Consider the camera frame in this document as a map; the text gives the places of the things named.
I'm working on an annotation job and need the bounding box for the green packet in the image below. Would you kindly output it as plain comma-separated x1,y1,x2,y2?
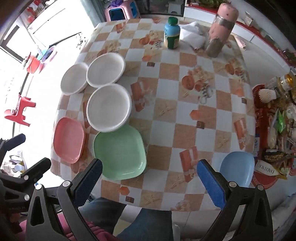
276,111,287,133

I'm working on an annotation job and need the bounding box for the white foam fruit net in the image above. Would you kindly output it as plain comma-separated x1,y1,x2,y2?
258,89,277,103

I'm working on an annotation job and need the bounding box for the white cloth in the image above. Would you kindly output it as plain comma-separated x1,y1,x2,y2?
179,21,208,50

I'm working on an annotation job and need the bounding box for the red plastic bucket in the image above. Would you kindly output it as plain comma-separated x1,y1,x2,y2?
25,56,44,74

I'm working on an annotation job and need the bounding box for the red plastic stool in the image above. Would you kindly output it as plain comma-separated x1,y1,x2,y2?
4,97,36,127

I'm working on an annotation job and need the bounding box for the blue plastic stool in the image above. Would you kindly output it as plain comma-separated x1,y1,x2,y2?
129,0,141,18

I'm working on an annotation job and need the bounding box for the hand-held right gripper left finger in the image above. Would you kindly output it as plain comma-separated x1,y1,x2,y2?
26,158,103,241

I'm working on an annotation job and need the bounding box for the pink plastic stool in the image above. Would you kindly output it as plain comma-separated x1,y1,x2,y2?
104,2,133,22

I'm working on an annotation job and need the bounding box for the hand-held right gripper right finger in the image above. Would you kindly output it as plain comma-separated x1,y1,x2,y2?
197,159,274,241

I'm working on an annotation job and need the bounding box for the pink thermos bottle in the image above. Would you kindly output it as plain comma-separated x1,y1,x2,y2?
205,3,238,57

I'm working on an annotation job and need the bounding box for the checked orange white tablecloth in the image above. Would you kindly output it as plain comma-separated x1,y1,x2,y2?
50,17,259,212

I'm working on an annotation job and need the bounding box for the person's blue jeans leg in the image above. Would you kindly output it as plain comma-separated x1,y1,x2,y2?
79,197,173,241

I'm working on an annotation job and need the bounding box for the white cabinet with red top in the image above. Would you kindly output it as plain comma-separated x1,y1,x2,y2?
184,2,292,72

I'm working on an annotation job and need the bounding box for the blue square plate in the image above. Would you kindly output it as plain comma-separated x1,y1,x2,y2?
218,151,255,188

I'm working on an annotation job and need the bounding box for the glass jar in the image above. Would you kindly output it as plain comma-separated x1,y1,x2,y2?
279,74,296,92

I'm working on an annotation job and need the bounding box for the pink square plate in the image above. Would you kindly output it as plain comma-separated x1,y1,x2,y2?
53,117,86,164

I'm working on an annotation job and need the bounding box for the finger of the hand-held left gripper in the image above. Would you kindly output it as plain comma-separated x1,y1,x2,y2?
0,158,52,209
0,133,26,158

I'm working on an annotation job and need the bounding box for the green cap plastic bottle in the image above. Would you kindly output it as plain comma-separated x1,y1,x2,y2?
164,17,181,49

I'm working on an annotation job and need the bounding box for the small white foam bowl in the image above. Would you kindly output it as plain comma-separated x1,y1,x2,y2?
60,62,89,95

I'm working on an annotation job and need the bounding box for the red tray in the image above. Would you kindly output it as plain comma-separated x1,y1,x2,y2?
252,84,296,189

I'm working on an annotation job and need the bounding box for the green square plate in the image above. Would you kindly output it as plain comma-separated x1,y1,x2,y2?
93,125,148,181

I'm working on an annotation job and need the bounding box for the white paper label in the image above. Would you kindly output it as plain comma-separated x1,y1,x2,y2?
254,159,275,176

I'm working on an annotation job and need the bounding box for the person's maroon clothing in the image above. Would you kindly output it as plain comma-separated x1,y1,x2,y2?
14,213,116,241

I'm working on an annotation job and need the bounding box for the purple plastic basin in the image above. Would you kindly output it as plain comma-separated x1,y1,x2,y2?
42,46,57,63

